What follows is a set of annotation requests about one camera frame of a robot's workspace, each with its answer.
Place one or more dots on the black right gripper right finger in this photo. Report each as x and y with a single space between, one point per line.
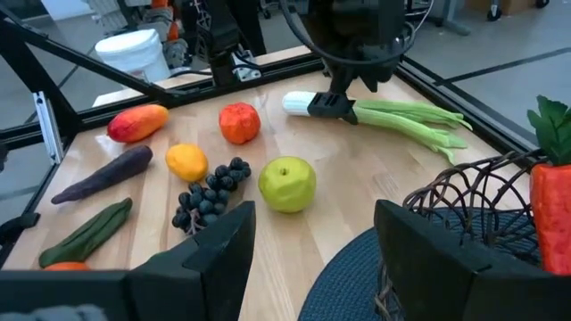
446 285

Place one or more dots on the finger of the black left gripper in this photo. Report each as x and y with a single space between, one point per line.
330 106

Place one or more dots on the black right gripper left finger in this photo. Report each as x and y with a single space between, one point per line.
178 290

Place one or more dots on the pale green celery bunch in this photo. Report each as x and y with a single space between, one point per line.
401 118

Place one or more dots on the yellow green apple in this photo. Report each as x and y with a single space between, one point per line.
287 185

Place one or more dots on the red orange round fruit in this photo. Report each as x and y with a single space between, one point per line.
239 123

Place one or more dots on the dark purple grape bunch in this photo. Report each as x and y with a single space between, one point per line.
209 196

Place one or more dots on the green bell pepper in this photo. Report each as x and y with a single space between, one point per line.
89 234

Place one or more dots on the orange mandarin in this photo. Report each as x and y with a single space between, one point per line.
67 266

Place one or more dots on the yellow lemon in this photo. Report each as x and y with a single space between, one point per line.
187 162

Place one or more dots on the orange carrot with green leaves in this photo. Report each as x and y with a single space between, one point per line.
553 214

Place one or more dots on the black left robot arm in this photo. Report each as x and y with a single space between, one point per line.
223 40

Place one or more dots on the dark woven wicker basket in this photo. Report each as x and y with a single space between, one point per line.
446 191

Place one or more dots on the dark blue round placemat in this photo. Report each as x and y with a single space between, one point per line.
348 276

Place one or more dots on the white plastic bucket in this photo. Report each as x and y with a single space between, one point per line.
134 55

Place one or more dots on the silver aluminium bar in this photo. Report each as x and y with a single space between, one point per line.
49 129

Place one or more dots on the black table frame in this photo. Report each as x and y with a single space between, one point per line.
285 70

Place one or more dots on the silver mounting bracket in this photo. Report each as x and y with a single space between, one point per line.
247 71

